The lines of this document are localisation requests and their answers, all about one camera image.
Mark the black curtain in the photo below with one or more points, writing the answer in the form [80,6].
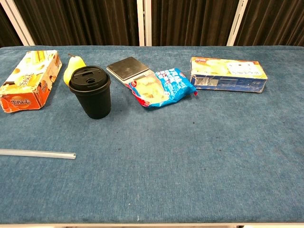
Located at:
[6,33]
[192,21]
[80,21]
[275,21]

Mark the white frame post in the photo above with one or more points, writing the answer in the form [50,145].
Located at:
[148,23]
[140,23]
[237,23]
[17,23]

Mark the black round container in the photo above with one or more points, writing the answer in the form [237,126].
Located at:
[91,95]

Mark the yellow lemon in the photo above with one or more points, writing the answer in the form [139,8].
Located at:
[70,66]

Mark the orange egg roll snack box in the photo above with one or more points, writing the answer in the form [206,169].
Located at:
[26,80]

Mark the silver kitchen scale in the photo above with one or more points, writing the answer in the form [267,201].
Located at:
[127,69]

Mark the blue snack bag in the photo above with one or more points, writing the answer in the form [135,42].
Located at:
[164,88]

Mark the blue orange pastry box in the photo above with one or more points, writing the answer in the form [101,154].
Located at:
[225,73]

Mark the clear plastic straw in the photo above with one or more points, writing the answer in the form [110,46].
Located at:
[38,154]

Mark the blue table cloth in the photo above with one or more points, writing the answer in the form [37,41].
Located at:
[166,154]

